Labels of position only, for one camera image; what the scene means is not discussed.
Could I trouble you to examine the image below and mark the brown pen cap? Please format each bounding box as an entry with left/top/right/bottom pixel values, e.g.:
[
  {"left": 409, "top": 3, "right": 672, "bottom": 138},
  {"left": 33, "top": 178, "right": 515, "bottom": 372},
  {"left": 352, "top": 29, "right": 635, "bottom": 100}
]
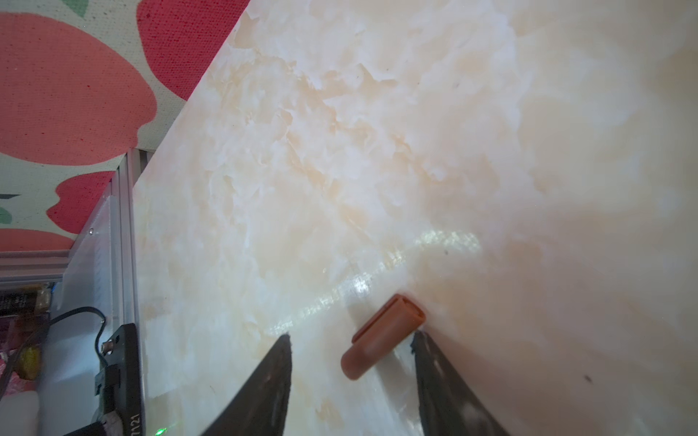
[{"left": 341, "top": 294, "right": 426, "bottom": 381}]

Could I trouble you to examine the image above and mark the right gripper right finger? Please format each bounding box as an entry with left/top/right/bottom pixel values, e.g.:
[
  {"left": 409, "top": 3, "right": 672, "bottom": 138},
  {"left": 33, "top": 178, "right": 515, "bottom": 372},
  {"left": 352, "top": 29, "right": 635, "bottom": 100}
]
[{"left": 411, "top": 330, "right": 508, "bottom": 436}]

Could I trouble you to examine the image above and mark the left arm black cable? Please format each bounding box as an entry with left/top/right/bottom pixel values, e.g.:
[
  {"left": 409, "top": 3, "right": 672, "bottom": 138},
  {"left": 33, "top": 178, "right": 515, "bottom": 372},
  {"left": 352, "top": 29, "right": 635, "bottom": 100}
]
[{"left": 0, "top": 306, "right": 109, "bottom": 399}]

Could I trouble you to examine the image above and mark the aluminium front rail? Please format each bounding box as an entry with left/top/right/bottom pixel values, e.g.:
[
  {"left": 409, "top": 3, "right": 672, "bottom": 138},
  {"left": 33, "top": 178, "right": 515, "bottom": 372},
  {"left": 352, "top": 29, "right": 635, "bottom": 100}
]
[{"left": 0, "top": 149, "right": 151, "bottom": 436}]

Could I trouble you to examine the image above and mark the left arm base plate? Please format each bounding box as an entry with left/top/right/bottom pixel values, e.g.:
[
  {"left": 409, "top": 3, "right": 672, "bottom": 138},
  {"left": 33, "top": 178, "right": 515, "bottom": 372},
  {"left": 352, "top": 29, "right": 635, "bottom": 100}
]
[{"left": 69, "top": 323, "right": 145, "bottom": 436}]

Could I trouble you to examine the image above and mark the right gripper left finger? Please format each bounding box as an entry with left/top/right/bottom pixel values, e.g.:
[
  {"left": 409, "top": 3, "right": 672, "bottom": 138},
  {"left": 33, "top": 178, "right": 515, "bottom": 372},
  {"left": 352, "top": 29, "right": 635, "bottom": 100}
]
[{"left": 204, "top": 334, "right": 293, "bottom": 436}]

